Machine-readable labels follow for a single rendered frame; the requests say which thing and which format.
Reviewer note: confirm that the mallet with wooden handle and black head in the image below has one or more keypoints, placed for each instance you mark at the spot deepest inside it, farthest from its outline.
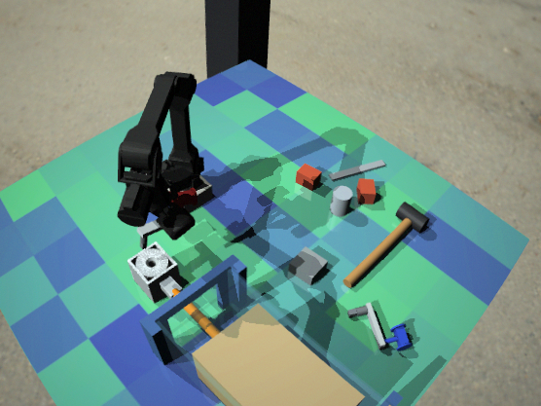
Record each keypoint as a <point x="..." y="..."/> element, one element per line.
<point x="411" y="218"/>

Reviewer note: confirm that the orange-red block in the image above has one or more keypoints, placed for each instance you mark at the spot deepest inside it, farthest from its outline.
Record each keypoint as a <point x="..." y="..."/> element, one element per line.
<point x="308" y="176"/>
<point x="366" y="191"/>

